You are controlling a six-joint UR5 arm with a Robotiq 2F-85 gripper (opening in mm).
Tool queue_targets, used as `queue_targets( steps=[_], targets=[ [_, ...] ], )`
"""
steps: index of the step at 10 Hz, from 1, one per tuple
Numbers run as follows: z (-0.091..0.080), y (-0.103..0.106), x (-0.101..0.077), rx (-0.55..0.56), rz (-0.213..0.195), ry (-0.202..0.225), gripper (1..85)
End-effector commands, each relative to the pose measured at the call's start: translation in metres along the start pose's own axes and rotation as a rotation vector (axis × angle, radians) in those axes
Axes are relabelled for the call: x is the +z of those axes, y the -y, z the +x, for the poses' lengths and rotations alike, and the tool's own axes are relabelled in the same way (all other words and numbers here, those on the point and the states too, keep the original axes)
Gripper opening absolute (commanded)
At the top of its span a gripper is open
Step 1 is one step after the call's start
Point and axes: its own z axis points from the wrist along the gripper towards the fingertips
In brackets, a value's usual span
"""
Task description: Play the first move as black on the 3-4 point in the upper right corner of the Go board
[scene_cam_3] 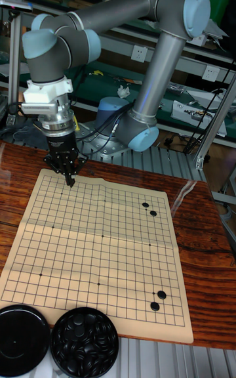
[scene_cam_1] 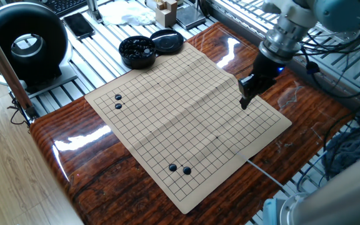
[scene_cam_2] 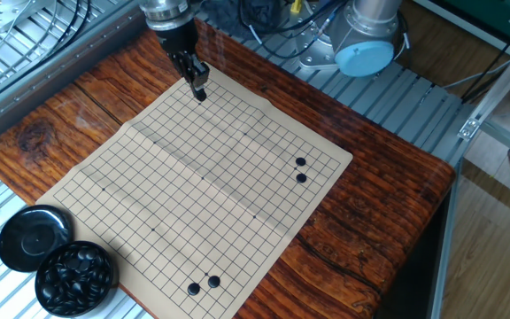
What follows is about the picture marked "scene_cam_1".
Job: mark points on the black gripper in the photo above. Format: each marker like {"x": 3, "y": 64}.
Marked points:
{"x": 266, "y": 70}

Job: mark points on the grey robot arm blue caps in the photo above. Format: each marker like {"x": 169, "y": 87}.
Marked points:
{"x": 348, "y": 193}

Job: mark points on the beige go board mat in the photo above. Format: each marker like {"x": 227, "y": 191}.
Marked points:
{"x": 183, "y": 125}

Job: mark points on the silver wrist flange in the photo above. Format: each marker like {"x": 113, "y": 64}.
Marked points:
{"x": 281, "y": 40}

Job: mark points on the white zip tie tail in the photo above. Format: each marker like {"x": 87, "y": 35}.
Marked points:
{"x": 261, "y": 170}

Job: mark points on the black flat scale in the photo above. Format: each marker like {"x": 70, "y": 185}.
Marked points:
{"x": 189, "y": 17}

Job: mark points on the black glossy bowl lid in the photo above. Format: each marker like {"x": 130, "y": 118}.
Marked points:
{"x": 167, "y": 42}

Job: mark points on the grey blue crumpled cloth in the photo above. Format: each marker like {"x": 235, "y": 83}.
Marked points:
{"x": 345, "y": 150}

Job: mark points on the wooden block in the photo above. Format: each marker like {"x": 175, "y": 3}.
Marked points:
{"x": 166, "y": 14}

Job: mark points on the black bowl of go stones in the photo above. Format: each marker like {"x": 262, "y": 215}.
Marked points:
{"x": 137, "y": 51}

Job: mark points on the black smartphone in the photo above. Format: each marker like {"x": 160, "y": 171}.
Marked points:
{"x": 79, "y": 25}

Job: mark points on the black keyboard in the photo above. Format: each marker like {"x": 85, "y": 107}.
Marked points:
{"x": 67, "y": 6}

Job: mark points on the grey metal edge rail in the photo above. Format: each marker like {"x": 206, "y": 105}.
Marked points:
{"x": 236, "y": 28}

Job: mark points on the short metal post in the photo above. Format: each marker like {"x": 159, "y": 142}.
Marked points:
{"x": 94, "y": 11}

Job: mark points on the brown frame post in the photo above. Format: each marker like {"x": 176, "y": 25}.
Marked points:
{"x": 2, "y": 62}

